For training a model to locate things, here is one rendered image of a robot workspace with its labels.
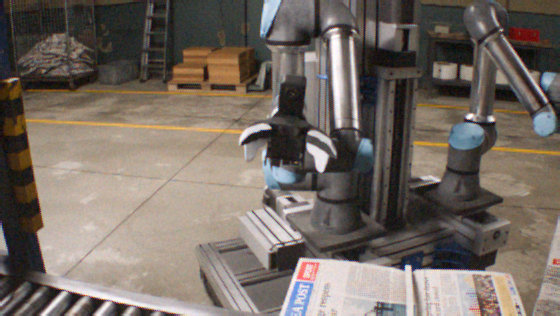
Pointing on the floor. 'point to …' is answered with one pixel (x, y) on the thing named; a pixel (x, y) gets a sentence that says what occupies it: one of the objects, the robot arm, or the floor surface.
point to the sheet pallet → (215, 69)
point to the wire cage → (57, 54)
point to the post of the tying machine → (16, 244)
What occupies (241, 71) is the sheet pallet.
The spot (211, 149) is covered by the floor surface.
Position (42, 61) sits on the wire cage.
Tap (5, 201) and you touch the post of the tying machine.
